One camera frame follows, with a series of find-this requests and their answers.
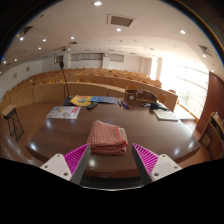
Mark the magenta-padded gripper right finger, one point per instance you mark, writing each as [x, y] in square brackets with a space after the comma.
[161, 165]

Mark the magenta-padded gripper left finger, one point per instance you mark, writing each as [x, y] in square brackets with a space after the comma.
[60, 165]

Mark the red checked towel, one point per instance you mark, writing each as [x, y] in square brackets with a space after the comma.
[106, 138]

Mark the white flat notebook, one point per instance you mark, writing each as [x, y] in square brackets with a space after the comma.
[165, 115]

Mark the white printed poster sheet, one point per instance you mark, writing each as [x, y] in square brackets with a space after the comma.
[63, 112]

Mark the wooden shelf unit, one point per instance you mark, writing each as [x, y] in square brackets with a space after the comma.
[213, 136]

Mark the black handheld microphone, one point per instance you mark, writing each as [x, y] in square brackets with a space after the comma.
[155, 106]

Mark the yellow folder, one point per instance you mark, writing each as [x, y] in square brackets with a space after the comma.
[80, 100]

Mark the black remote control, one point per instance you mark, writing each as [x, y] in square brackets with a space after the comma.
[92, 105]

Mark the red marker pen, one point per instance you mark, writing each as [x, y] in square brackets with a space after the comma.
[125, 105]

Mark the wooden box with round dial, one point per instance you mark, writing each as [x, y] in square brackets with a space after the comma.
[140, 96]

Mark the wooden lecture hall seat rows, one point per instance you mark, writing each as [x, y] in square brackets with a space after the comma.
[46, 91]

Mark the blue marker pen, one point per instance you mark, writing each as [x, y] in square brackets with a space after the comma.
[119, 103]

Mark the blue-grey folder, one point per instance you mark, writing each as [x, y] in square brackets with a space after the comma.
[105, 99]

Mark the black gooseneck table microphone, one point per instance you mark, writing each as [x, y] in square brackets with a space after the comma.
[65, 83]

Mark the large bright window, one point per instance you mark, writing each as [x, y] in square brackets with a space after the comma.
[191, 86]

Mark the brown wooden door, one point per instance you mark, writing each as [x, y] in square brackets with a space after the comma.
[213, 96]

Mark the ceiling air vent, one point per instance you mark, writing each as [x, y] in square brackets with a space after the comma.
[121, 20]

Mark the round ceiling lights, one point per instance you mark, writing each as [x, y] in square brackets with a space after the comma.
[97, 3]

